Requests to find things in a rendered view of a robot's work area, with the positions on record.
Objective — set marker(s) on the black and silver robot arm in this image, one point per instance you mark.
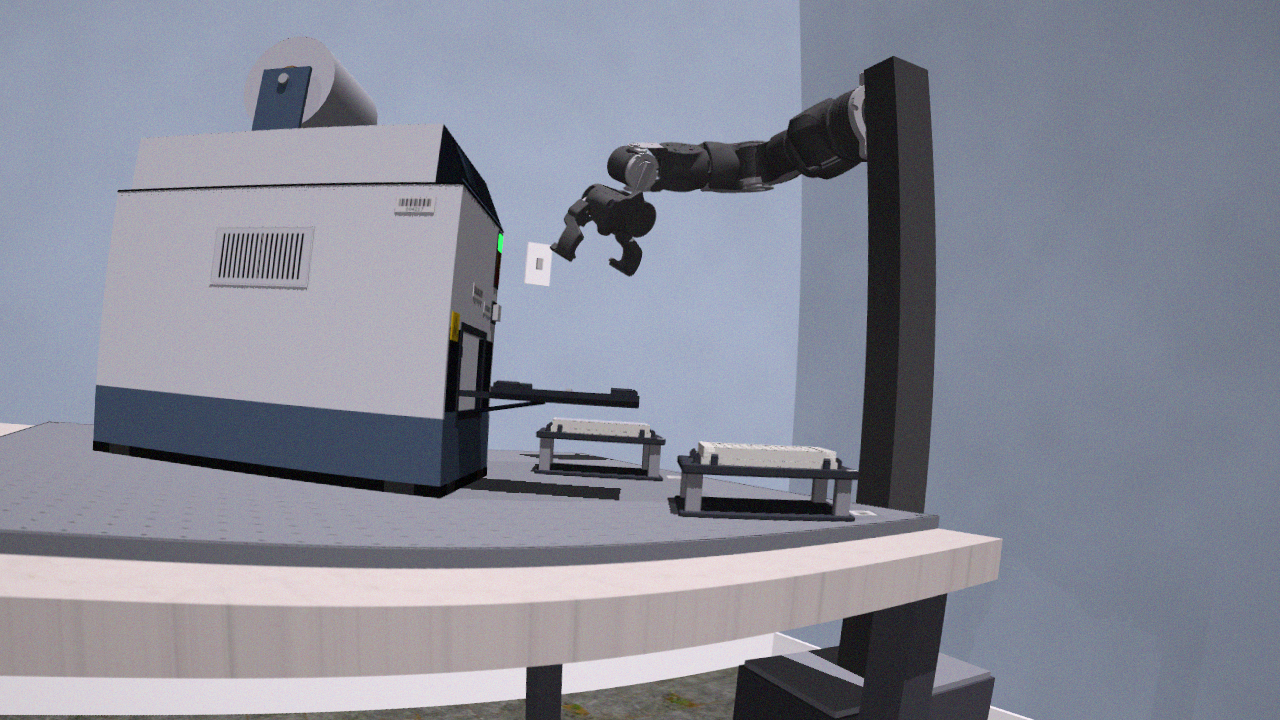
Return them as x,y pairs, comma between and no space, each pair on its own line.
687,167

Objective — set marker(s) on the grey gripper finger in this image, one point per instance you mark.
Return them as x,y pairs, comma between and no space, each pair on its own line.
572,236
632,254

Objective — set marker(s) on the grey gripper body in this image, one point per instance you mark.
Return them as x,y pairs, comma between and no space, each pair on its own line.
614,210

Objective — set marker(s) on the white cylinder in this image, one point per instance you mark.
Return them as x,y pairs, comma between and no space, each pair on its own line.
334,97

